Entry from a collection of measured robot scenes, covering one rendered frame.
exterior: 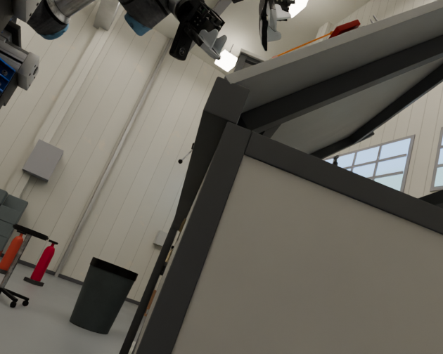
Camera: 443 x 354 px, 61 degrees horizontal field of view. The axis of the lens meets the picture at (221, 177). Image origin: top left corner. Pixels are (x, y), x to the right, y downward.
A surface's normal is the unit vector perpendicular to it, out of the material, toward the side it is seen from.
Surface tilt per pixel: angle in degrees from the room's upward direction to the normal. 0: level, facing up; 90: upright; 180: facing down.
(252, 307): 90
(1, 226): 90
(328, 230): 90
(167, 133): 90
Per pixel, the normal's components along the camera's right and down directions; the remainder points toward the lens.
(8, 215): 0.43, -0.15
